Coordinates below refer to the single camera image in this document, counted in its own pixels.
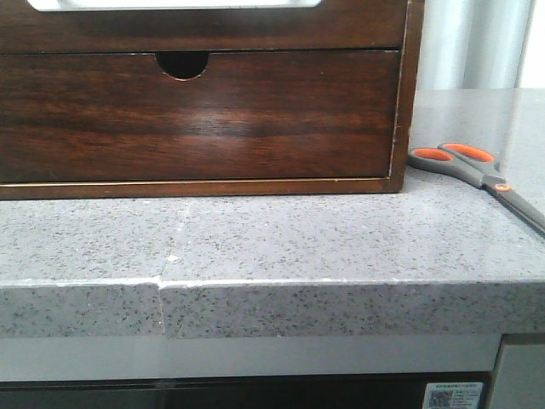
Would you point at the wooden drawer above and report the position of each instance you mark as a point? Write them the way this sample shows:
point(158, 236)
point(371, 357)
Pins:
point(255, 115)

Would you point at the grey orange scissors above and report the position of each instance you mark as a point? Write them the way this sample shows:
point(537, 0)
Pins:
point(479, 169)

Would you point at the dark wooden drawer cabinet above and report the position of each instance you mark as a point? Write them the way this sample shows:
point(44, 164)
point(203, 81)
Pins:
point(182, 41)

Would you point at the black appliance under counter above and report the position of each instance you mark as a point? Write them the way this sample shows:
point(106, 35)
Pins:
point(405, 390)

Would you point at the QR code sticker label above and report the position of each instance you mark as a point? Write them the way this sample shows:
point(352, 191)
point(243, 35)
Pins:
point(452, 395)

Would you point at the grey cabinet door panel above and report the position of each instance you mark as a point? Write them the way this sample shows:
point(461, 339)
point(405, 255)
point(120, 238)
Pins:
point(518, 380)

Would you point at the white tray on cabinet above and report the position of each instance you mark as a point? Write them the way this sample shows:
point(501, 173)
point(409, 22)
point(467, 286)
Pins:
point(132, 5)

